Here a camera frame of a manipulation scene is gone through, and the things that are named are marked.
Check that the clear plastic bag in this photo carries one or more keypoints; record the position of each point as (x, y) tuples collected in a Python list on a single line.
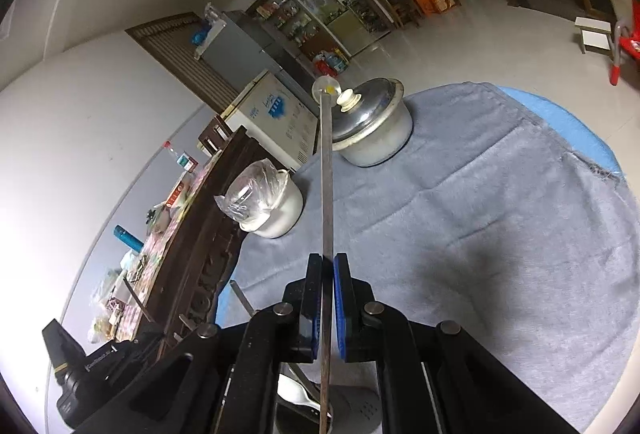
[(250, 194)]

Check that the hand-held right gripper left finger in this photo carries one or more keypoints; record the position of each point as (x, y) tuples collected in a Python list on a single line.
[(312, 294)]

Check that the white chest freezer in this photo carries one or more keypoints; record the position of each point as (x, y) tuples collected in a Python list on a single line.
[(270, 113)]

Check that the white pot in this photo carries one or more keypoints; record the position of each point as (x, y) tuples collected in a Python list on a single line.
[(280, 214)]

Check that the grey tablecloth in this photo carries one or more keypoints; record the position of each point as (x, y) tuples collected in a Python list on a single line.
[(475, 214)]

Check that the blue table cover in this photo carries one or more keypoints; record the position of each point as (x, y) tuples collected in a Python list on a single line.
[(565, 123)]

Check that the side table with checked cloth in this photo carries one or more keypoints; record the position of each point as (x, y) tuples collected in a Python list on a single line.
[(150, 254)]

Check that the white stool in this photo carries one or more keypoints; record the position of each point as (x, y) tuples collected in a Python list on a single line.
[(592, 31)]

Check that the blue bottle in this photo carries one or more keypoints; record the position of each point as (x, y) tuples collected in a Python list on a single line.
[(127, 238)]

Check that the white plastic spoon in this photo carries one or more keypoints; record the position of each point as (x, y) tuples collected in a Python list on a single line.
[(295, 393)]

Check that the carved dark wooden bench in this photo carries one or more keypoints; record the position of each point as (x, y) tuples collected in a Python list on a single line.
[(210, 234)]

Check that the metal pot with lid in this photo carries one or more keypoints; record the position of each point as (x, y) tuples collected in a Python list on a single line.
[(380, 143)]

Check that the grey metal chopstick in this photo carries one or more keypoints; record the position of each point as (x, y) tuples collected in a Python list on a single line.
[(137, 300), (186, 324)]

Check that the metal pot lid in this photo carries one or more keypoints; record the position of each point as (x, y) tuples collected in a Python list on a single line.
[(370, 108)]

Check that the long metal spoon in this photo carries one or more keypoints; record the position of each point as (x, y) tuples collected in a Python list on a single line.
[(327, 189)]

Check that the red plastic chair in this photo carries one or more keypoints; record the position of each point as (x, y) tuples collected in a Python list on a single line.
[(627, 46)]

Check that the small red green box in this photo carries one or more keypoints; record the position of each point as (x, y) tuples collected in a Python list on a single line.
[(186, 162)]

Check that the grey refrigerator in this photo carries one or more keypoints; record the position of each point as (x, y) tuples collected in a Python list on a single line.
[(235, 46)]

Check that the glass door display cabinet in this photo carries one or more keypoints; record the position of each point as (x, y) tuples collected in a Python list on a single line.
[(320, 13)]

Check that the wooden chair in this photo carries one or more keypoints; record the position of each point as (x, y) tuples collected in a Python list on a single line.
[(215, 133)]

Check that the wooden chopsticks pair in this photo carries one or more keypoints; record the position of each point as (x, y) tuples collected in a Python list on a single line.
[(241, 296)]

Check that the slatted wooden door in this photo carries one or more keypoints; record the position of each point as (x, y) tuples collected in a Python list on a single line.
[(190, 73)]

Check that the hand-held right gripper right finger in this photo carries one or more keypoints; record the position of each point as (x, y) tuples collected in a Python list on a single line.
[(342, 294)]

